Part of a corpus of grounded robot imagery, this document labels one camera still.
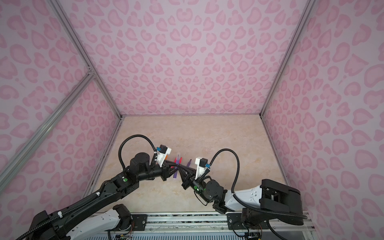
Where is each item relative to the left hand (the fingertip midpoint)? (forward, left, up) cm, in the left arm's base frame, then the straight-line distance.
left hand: (181, 164), depth 70 cm
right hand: (-2, +1, +2) cm, 3 cm away
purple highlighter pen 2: (+10, -2, -21) cm, 23 cm away
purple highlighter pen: (-3, +3, -4) cm, 5 cm away
